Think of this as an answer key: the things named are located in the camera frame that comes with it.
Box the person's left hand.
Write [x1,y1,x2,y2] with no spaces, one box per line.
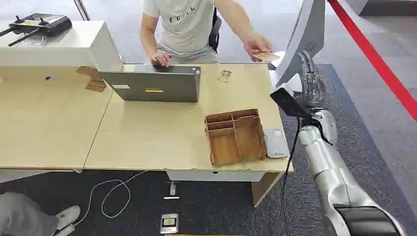
[241,31,273,62]

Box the person's right hand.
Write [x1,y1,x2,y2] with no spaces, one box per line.
[150,51,172,68]

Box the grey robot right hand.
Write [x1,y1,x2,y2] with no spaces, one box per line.
[297,50,327,110]

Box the brown card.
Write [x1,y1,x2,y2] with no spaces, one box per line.
[252,51,280,62]

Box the grey laptop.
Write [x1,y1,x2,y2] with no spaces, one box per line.
[98,64,201,104]

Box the person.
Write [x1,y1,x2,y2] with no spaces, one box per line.
[140,0,273,67]

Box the black office chair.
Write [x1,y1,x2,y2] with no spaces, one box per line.
[208,7,223,55]

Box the grey monitor back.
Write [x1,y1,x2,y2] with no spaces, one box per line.
[274,0,327,88]

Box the white card reader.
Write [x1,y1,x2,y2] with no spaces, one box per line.
[263,129,290,160]

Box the red barrier belt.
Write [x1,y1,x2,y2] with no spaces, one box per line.
[327,0,417,123]

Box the brown cardboard piece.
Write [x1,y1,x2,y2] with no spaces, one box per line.
[85,80,107,93]
[76,65,102,82]

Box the wooden compartment box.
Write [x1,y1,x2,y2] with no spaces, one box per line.
[204,109,268,166]

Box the grey metal pole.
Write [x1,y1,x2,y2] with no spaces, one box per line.
[73,0,91,22]

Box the white cabinet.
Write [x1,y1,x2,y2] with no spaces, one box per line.
[0,20,123,73]

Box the wooden desk leg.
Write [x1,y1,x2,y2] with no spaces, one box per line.
[251,172,285,208]

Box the black remote controller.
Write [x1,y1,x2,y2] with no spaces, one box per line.
[0,13,73,48]

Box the white under-desk panel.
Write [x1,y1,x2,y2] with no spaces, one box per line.
[165,170,271,183]

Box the white plug adapter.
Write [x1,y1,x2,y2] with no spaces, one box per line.
[163,181,180,200]

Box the silver floor device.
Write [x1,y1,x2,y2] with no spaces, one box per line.
[159,213,179,235]

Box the person's white shoe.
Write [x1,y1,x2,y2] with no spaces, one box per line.
[52,205,82,236]

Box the person's grey leg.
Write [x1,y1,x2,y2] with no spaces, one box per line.
[0,191,60,236]

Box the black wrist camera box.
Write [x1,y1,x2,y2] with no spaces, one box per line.
[270,86,314,120]

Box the black camera cable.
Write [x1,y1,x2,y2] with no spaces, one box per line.
[280,117,301,236]

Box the white floor cable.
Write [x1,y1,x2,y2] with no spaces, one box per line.
[73,170,148,227]

